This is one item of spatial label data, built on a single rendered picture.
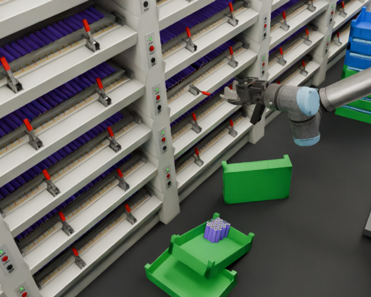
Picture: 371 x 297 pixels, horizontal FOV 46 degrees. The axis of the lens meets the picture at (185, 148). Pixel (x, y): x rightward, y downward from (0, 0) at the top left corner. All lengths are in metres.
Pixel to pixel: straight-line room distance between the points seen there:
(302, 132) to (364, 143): 0.98
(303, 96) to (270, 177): 0.62
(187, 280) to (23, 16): 1.15
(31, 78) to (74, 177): 0.39
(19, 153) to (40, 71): 0.24
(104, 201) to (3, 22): 0.78
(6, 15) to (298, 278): 1.37
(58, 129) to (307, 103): 0.78
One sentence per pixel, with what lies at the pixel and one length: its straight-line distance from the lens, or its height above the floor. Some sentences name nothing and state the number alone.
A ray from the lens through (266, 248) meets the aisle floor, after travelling 1.92.
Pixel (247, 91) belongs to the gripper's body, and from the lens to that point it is 1.58.
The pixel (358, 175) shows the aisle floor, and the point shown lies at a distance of 2.29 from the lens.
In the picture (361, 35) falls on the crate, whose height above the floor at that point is 0.50.
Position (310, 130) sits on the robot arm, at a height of 0.59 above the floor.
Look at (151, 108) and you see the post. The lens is 1.59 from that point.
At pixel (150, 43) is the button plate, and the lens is 1.49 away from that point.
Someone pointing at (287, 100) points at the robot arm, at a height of 0.69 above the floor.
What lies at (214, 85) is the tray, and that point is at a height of 0.54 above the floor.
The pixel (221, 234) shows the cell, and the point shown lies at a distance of 1.89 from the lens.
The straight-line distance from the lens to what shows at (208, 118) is 1.98.
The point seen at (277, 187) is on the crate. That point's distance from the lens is 2.05.
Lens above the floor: 1.52
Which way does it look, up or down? 40 degrees down
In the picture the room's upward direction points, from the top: 5 degrees counter-clockwise
